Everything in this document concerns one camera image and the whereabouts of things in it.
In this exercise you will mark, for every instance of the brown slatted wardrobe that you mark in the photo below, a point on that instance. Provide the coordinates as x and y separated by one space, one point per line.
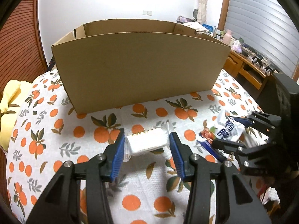
18 39

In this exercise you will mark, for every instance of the large cardboard box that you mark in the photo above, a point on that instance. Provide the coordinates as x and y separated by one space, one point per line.
140 70

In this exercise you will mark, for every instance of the small white fan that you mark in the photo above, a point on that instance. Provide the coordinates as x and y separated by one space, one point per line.
195 13

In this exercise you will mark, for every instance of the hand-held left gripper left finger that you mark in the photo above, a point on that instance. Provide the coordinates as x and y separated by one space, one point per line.
119 154

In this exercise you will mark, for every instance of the white wall socket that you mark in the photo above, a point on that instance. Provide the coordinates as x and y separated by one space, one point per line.
147 12

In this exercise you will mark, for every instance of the person's dark clothing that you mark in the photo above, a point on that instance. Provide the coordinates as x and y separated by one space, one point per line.
289 205

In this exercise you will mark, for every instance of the purple flower bunch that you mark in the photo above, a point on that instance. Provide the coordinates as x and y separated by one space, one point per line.
237 45

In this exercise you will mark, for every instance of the white snack packet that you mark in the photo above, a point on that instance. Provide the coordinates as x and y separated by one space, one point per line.
147 141

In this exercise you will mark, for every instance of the wooden window frame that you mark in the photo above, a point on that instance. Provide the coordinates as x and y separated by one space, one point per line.
224 4

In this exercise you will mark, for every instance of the yellow cushion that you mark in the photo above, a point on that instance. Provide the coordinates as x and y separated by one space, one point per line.
10 102

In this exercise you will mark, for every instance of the wooden desk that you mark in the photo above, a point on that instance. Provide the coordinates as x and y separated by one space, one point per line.
247 72

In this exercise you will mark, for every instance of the white and blue snack pouch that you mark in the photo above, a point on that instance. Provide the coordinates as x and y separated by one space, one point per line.
227 127

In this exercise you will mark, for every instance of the clutter of small bottles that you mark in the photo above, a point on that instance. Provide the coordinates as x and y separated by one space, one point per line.
212 30

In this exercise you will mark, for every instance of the orange fruit print cloth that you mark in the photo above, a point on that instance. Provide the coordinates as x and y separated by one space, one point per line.
144 191

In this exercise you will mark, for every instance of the grey window blinds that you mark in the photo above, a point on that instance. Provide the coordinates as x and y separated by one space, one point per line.
257 16

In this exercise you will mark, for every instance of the pink bottle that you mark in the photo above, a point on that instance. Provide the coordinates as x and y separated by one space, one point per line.
228 36

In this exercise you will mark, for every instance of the beige curtain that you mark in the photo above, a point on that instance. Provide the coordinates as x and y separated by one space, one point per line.
202 2

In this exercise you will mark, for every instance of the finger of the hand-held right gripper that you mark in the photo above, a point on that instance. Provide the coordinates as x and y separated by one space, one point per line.
240 121
229 147

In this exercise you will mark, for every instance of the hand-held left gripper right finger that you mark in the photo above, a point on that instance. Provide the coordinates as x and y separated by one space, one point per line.
176 156

